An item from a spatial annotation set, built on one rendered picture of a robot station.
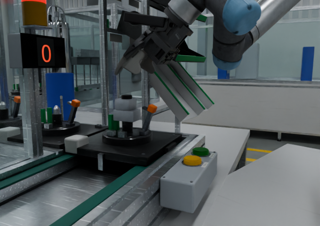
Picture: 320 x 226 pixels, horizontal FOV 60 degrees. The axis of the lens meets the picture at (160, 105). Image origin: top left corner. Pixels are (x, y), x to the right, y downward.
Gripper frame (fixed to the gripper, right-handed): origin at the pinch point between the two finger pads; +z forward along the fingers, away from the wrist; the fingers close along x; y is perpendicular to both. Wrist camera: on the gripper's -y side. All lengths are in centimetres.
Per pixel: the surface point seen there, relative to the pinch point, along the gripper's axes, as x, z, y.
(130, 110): -1.6, 6.1, 9.2
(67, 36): 61, 38, -64
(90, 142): -7.1, 18.7, 8.5
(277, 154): 39, -5, 50
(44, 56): -19.7, 3.6, -8.5
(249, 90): 393, 32, 24
